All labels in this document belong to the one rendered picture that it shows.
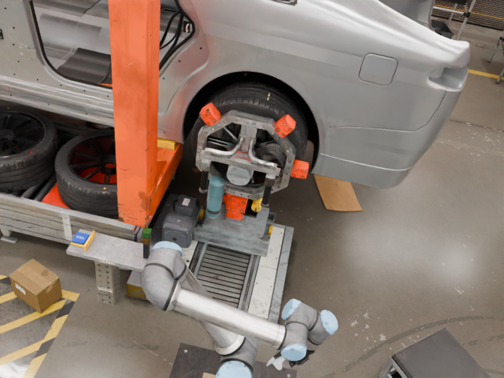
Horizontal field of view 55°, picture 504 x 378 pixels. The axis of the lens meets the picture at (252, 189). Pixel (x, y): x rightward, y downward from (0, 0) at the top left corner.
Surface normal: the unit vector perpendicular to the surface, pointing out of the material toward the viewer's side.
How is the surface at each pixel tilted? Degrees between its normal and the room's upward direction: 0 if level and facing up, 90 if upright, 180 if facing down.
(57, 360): 0
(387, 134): 90
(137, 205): 90
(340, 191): 1
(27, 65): 91
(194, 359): 0
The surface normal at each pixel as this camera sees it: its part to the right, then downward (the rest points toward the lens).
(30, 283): 0.15, -0.74
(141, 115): -0.18, 0.63
